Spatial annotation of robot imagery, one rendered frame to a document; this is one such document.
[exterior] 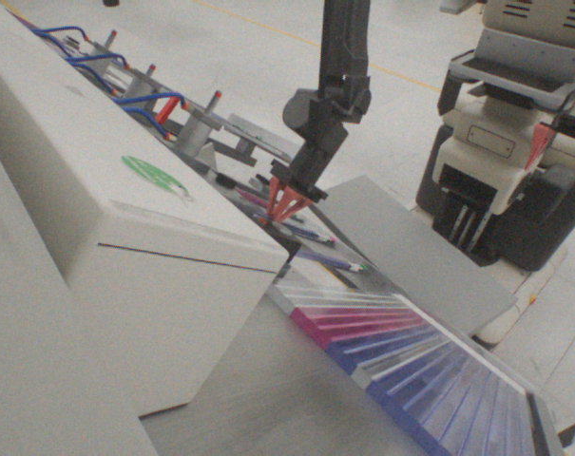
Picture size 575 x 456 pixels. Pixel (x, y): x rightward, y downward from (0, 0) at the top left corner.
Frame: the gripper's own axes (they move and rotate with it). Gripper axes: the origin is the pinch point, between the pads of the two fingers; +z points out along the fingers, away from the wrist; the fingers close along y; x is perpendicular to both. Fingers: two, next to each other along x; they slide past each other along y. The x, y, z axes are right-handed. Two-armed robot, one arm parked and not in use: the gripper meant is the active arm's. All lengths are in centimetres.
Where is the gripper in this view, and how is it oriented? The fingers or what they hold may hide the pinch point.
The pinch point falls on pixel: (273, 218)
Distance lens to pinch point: 65.5
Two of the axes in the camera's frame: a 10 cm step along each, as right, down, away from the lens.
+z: -5.5, 8.2, 1.7
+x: 5.3, 1.8, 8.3
